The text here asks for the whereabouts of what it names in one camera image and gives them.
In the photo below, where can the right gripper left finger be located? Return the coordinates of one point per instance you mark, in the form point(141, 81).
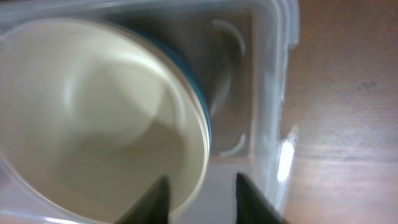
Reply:
point(152, 208)

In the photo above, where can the cream bowl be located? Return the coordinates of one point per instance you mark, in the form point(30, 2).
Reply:
point(92, 115)

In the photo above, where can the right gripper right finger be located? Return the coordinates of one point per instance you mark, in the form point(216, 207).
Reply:
point(251, 206)

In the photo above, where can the clear plastic container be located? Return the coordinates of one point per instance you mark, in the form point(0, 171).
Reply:
point(239, 53)

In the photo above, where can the blue bowl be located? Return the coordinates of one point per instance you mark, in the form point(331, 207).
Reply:
point(186, 69)

